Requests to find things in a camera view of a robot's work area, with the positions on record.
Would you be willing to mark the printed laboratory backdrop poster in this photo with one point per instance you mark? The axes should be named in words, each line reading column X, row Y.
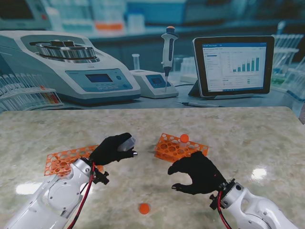
column 152, row 14

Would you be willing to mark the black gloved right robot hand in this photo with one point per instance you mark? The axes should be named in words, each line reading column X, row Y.
column 202, row 174

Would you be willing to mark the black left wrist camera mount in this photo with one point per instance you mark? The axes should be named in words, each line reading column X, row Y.
column 102, row 177

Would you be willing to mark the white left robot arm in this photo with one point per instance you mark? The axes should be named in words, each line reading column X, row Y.
column 52, row 200

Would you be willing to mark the orange test tube rack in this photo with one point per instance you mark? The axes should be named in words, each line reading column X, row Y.
column 166, row 150
column 62, row 159

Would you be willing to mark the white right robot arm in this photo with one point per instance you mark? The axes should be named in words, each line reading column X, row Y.
column 255, row 210

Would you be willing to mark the orange round tube cap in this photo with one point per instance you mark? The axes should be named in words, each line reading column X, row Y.
column 184, row 138
column 144, row 208

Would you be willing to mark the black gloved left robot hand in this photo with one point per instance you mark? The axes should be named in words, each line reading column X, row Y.
column 107, row 150

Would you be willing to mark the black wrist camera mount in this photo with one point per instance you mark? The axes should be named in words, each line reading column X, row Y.
column 102, row 177
column 214, row 202

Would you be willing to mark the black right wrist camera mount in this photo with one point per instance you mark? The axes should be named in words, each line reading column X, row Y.
column 214, row 202

